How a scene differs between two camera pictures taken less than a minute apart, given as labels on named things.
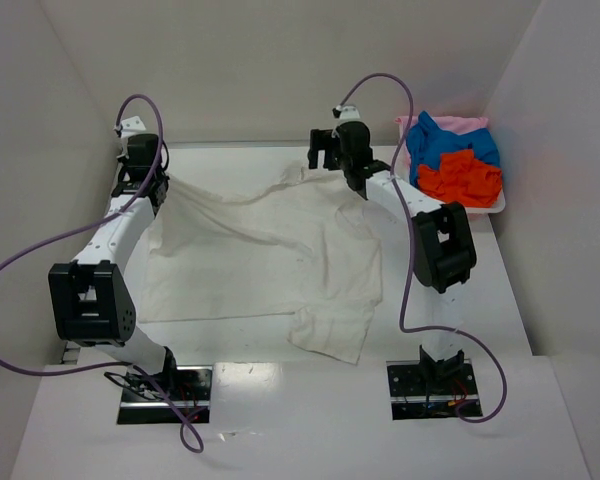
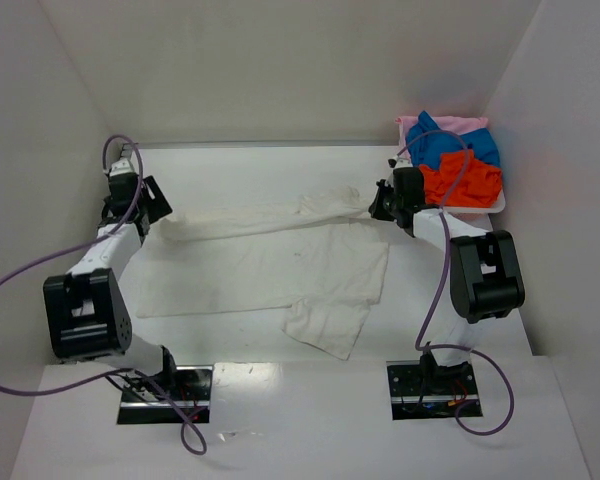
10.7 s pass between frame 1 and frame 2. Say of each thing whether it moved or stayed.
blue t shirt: stayed
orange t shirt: stayed
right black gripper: moved
